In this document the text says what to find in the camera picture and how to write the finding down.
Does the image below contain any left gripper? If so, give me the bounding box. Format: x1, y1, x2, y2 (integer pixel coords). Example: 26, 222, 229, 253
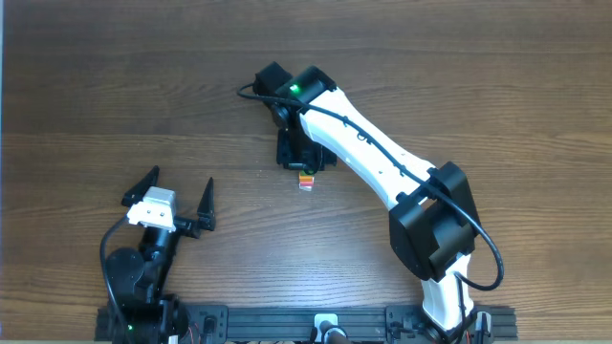
120, 164, 217, 240

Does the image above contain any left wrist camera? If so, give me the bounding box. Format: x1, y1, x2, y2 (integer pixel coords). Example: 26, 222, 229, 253
125, 185, 178, 233

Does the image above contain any mounting rail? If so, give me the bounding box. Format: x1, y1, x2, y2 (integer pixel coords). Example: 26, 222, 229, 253
94, 304, 519, 344

